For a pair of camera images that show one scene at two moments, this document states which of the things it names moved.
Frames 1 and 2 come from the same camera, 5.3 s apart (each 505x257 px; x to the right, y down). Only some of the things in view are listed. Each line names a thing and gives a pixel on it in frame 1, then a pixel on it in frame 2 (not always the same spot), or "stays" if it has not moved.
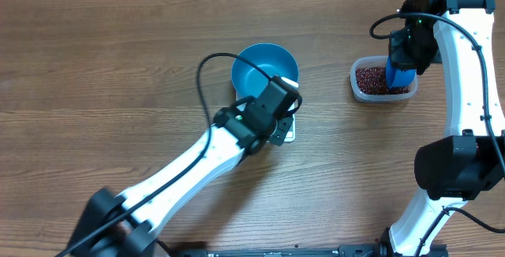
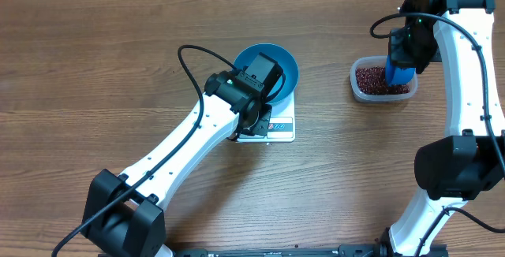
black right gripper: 401,59 stays
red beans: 372,80 stays
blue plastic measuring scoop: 395,78 stays
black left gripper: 281,128 -> 260,126
